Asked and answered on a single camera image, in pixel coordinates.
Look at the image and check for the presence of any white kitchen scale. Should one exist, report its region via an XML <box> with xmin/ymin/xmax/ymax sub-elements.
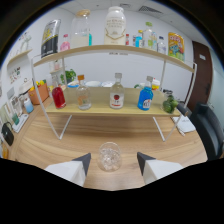
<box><xmin>11</xmin><ymin>113</ymin><xmax>30</xmax><ymax>134</ymax></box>

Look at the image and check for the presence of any black kettle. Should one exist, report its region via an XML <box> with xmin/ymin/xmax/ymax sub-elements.
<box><xmin>0</xmin><ymin>121</ymin><xmax>15</xmax><ymax>147</ymax></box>

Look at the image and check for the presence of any yellow snack bag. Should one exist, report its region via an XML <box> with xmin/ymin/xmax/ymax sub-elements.
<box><xmin>167</xmin><ymin>31</ymin><xmax>186</xmax><ymax>62</ymax></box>

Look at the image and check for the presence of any white figure on wall shelf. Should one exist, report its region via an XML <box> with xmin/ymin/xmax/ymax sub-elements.
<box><xmin>19</xmin><ymin>32</ymin><xmax>33</xmax><ymax>51</ymax></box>

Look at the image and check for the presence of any black and yellow bag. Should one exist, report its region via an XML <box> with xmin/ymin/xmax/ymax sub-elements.
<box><xmin>40</xmin><ymin>19</ymin><xmax>62</xmax><ymax>59</ymax></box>

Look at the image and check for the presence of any clear glass with ice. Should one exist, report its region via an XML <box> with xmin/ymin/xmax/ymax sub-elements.
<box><xmin>98</xmin><ymin>141</ymin><xmax>122</xmax><ymax>172</ymax></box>

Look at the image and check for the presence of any green cup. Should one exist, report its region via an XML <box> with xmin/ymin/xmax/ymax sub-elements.
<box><xmin>12</xmin><ymin>113</ymin><xmax>20</xmax><ymax>126</ymax></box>

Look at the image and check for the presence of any orange storage basket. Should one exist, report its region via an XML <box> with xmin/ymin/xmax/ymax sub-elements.
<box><xmin>28</xmin><ymin>83</ymin><xmax>50</xmax><ymax>106</ymax></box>

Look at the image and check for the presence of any small blue label bottle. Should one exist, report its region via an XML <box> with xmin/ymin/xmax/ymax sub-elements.
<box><xmin>132</xmin><ymin>29</ymin><xmax>144</xmax><ymax>48</ymax></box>

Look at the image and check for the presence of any brown door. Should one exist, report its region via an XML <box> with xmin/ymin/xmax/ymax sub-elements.
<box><xmin>185</xmin><ymin>40</ymin><xmax>214</xmax><ymax>113</ymax></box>

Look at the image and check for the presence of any clear bottle green cap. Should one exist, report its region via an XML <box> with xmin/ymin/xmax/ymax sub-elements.
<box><xmin>142</xmin><ymin>21</ymin><xmax>158</xmax><ymax>52</ymax></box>

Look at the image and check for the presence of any yellow label paper cup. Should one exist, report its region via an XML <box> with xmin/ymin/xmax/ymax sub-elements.
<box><xmin>151</xmin><ymin>78</ymin><xmax>162</xmax><ymax>91</ymax></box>

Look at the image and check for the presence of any white fabric pouch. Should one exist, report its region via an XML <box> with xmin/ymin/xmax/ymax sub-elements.
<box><xmin>173</xmin><ymin>115</ymin><xmax>197</xmax><ymax>134</ymax></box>

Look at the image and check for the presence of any green potted plant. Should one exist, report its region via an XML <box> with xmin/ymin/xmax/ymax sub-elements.
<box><xmin>59</xmin><ymin>68</ymin><xmax>78</xmax><ymax>85</ymax></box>

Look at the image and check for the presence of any black chair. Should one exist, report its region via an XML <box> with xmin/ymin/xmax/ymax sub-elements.
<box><xmin>189</xmin><ymin>101</ymin><xmax>224</xmax><ymax>162</ymax></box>

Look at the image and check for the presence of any clear bottle red label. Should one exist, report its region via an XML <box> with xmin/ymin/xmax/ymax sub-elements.
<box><xmin>109</xmin><ymin>72</ymin><xmax>125</xmax><ymax>110</ymax></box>

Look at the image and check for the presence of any blue liquid bottle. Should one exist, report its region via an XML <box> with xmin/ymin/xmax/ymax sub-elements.
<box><xmin>137</xmin><ymin>75</ymin><xmax>155</xmax><ymax>112</ymax></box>

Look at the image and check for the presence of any white bowl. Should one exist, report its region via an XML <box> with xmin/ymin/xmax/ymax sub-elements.
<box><xmin>85</xmin><ymin>80</ymin><xmax>102</xmax><ymax>88</ymax></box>

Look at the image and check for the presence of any wooden wall shelf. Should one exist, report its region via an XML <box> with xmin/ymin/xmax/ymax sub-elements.
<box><xmin>6</xmin><ymin>48</ymin><xmax>34</xmax><ymax>68</ymax></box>

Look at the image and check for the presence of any glass jar of limes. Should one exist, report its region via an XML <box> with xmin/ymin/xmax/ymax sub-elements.
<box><xmin>162</xmin><ymin>90</ymin><xmax>179</xmax><ymax>114</ymax></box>

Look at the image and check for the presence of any two-tier wooden shelf rack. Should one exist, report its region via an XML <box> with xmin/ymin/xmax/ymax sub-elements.
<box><xmin>30</xmin><ymin>44</ymin><xmax>198</xmax><ymax>143</ymax></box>

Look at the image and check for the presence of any pink liquid bottle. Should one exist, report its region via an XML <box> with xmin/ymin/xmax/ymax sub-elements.
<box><xmin>59</xmin><ymin>33</ymin><xmax>72</xmax><ymax>52</ymax></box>

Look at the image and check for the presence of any red liquid bottle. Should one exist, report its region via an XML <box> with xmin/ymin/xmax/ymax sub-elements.
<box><xmin>51</xmin><ymin>74</ymin><xmax>67</xmax><ymax>110</ymax></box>

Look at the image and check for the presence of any ceiling air vent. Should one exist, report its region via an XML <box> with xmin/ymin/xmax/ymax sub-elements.
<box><xmin>138</xmin><ymin>4</ymin><xmax>164</xmax><ymax>15</ymax></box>

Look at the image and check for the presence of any small clear water bottle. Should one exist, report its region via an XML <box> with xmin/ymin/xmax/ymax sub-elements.
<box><xmin>156</xmin><ymin>35</ymin><xmax>167</xmax><ymax>55</ymax></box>

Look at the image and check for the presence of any blue and white cup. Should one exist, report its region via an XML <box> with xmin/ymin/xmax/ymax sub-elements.
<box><xmin>23</xmin><ymin>98</ymin><xmax>35</xmax><ymax>114</ymax></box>

